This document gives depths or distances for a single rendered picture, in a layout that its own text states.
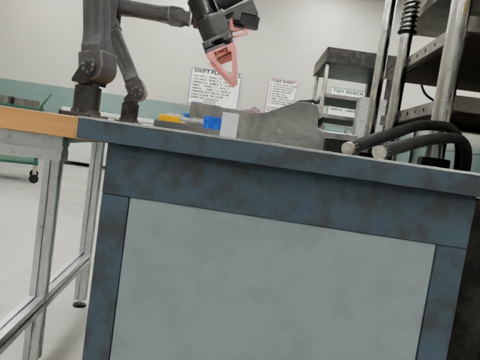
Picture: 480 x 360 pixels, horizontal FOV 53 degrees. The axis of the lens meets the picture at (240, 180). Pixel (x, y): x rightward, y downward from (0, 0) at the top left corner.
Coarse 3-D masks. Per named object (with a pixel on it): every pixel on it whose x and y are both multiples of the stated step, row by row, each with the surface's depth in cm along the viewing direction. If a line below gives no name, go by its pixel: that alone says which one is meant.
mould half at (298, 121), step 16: (192, 112) 142; (208, 112) 142; (240, 112) 141; (272, 112) 140; (288, 112) 140; (304, 112) 140; (192, 128) 143; (240, 128) 142; (256, 128) 141; (272, 128) 141; (288, 128) 140; (304, 128) 140; (288, 144) 141; (304, 144) 140; (320, 144) 140
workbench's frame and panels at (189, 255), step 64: (128, 128) 81; (128, 192) 83; (192, 192) 83; (256, 192) 82; (320, 192) 81; (384, 192) 80; (448, 192) 78; (128, 256) 84; (192, 256) 84; (256, 256) 83; (320, 256) 82; (384, 256) 81; (448, 256) 80; (128, 320) 85; (192, 320) 84; (256, 320) 84; (320, 320) 83; (384, 320) 82; (448, 320) 81
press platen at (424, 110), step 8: (456, 96) 153; (464, 96) 153; (424, 104) 184; (432, 104) 175; (456, 104) 153; (464, 104) 153; (472, 104) 153; (400, 112) 220; (408, 112) 207; (416, 112) 194; (424, 112) 183; (456, 112) 158; (464, 112) 155; (472, 112) 153; (384, 120) 251; (400, 120) 218; (408, 120) 210
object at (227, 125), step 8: (224, 112) 105; (184, 120) 107; (192, 120) 107; (200, 120) 107; (208, 120) 105; (216, 120) 105; (224, 120) 105; (232, 120) 105; (208, 128) 106; (216, 128) 106; (224, 128) 105; (232, 128) 105; (232, 136) 105
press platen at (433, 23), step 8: (432, 0) 206; (440, 0) 199; (448, 0) 197; (424, 8) 217; (432, 8) 210; (440, 8) 208; (448, 8) 207; (472, 8) 203; (424, 16) 223; (432, 16) 222; (440, 16) 220; (448, 16) 218; (416, 24) 238; (424, 24) 236; (432, 24) 234; (440, 24) 232; (424, 32) 250; (432, 32) 247; (440, 32) 245
